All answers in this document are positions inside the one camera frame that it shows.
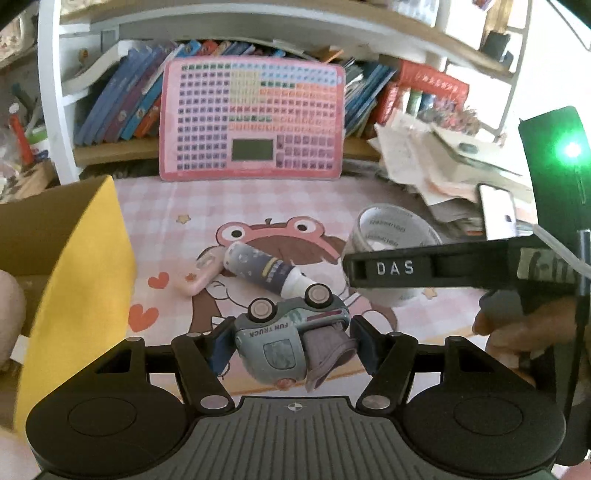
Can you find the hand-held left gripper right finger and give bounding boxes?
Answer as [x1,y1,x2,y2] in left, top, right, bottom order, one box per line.
[349,316,498,412]

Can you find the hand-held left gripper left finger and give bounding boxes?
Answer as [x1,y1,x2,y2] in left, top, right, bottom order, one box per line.
[95,318,235,412]

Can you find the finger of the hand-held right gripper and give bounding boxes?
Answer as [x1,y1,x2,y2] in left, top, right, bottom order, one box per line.
[345,237,519,292]

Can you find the grey-blue toy truck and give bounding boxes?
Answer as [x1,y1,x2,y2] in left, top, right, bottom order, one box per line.
[233,285,359,394]

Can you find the clear tape roll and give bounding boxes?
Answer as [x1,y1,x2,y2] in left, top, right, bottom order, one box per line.
[342,205,445,308]

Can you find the yellow cardboard box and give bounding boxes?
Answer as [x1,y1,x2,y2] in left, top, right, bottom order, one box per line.
[0,175,138,431]

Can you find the pink plush toy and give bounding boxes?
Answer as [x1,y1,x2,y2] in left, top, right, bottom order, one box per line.
[0,270,27,364]

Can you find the person's right hand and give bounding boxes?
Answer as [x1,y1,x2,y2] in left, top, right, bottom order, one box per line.
[472,296,578,389]

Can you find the smartphone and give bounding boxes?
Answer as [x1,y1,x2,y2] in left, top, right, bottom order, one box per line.
[478,183,519,239]

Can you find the small pink case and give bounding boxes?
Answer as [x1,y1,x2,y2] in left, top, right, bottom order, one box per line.
[178,250,228,297]

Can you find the blue and white bottle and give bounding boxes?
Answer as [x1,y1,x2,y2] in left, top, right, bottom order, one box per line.
[223,243,320,299]

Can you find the pile of loose papers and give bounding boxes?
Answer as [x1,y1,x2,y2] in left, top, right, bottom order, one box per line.
[368,110,536,237]

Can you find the black pen holder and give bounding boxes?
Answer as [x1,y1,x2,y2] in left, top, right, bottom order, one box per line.
[481,31,514,68]

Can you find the red book box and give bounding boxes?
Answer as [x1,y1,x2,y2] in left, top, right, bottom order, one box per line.
[379,60,470,131]

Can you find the pink checkered printed table mat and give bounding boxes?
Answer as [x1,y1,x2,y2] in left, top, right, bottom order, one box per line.
[111,175,536,480]

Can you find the leaning thin blue books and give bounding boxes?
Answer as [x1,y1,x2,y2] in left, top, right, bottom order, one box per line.
[344,59,398,138]

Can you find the pink learning keyboard board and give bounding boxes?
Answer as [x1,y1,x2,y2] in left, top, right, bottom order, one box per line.
[158,58,346,182]

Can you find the row of blue books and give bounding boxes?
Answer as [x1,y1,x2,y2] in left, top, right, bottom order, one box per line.
[74,39,186,147]

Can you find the white bookshelf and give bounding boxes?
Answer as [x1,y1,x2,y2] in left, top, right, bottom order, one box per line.
[36,0,533,186]

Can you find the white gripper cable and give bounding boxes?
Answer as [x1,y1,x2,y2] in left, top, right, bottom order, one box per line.
[530,223,591,278]

